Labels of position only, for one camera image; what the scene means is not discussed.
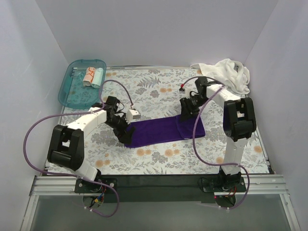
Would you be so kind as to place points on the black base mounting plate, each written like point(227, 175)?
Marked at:
point(161, 188)

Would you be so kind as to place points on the floral table mat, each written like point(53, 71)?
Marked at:
point(155, 93)

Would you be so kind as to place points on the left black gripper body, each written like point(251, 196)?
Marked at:
point(123, 130)

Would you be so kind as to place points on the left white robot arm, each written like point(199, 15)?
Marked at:
point(67, 147)

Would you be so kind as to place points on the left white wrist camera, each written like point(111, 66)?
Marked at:
point(132, 114)

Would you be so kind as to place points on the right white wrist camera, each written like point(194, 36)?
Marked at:
point(186, 89)

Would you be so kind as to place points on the purple towel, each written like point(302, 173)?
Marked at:
point(160, 130)

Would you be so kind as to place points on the white towel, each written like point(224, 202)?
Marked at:
point(229, 72)

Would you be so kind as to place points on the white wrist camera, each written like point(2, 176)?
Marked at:
point(132, 114)
point(186, 89)

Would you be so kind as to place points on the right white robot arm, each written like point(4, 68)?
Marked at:
point(239, 123)

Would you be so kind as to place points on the teal plastic tray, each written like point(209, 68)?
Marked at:
point(74, 93)

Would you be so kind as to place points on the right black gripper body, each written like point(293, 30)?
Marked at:
point(188, 106)

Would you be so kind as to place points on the orange patterned rolled towel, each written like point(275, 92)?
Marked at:
point(89, 75)

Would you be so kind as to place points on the mint rolled towel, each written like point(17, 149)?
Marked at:
point(97, 79)

